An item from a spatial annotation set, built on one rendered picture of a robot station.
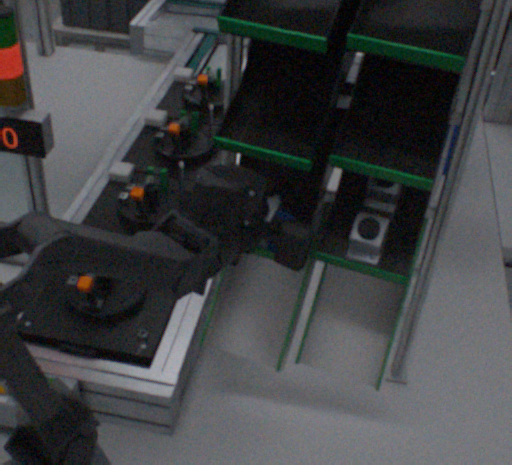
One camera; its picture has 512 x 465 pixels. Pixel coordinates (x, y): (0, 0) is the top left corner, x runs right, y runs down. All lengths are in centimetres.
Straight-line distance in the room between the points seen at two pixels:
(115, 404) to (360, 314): 41
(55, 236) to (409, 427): 79
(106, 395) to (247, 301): 27
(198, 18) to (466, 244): 128
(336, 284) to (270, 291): 11
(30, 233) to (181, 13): 193
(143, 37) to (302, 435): 147
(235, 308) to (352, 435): 29
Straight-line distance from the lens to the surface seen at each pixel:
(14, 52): 117
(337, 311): 111
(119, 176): 150
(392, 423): 123
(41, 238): 62
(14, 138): 123
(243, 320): 111
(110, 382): 112
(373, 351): 110
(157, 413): 114
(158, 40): 228
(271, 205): 95
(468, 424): 127
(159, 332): 117
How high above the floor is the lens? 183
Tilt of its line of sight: 38 degrees down
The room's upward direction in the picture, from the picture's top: 5 degrees clockwise
